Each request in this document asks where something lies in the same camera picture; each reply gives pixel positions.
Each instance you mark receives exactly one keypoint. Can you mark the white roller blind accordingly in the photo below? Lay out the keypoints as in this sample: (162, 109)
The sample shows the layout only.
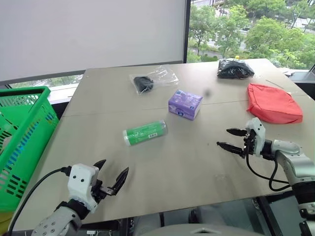
(86, 32)

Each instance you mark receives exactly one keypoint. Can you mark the green plastic basket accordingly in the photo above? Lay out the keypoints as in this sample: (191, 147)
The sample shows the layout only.
(37, 91)

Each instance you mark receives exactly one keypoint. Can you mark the dark window mullion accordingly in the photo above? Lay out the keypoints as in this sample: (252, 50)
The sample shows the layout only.
(187, 29)

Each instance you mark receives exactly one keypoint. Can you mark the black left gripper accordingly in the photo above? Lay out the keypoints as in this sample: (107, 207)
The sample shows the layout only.
(99, 191)

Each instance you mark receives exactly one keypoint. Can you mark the purple tissue pack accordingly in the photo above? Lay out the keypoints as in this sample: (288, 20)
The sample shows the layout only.
(184, 103)

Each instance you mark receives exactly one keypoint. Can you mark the red fabric pouch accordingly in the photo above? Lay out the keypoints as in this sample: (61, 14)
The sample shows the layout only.
(273, 103)

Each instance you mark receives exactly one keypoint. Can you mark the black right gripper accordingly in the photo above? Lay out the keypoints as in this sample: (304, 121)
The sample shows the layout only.
(249, 142)

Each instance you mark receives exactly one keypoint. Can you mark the black crinkled plastic bag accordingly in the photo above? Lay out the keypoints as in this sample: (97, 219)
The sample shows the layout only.
(233, 68)

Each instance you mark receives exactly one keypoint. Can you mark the green roll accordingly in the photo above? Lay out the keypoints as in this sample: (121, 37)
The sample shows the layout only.
(145, 132)

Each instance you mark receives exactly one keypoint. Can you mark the dark table frame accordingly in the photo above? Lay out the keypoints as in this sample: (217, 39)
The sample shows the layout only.
(264, 216)

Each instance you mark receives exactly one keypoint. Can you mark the yellow bin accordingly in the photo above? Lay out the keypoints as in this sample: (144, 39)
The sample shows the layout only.
(5, 220)

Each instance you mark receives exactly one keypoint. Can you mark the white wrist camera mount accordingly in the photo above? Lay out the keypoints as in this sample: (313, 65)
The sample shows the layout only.
(78, 179)
(257, 127)

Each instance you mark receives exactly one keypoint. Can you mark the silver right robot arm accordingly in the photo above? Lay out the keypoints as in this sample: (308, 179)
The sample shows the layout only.
(295, 162)

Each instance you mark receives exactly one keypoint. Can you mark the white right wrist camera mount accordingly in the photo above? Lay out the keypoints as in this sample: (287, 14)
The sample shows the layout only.
(257, 127)

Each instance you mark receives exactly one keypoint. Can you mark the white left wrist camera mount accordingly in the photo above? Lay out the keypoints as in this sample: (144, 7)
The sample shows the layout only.
(78, 179)

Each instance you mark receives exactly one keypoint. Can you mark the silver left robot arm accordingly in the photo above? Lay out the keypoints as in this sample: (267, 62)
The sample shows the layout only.
(54, 221)

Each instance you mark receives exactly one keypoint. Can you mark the clear bag with black item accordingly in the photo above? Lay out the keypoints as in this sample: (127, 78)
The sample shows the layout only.
(144, 83)

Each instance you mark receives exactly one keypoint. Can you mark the dark side cabinet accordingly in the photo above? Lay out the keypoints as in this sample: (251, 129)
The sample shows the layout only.
(305, 81)

